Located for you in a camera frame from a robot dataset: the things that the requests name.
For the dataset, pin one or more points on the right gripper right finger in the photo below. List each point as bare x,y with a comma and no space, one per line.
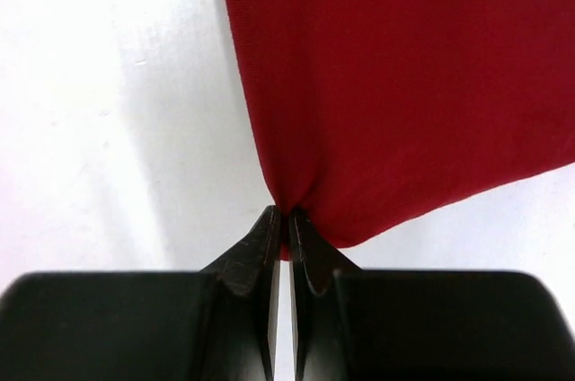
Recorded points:
356,324

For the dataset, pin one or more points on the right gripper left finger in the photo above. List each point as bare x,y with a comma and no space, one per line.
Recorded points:
218,323

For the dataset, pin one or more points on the dark red t-shirt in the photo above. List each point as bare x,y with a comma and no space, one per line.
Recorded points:
369,113

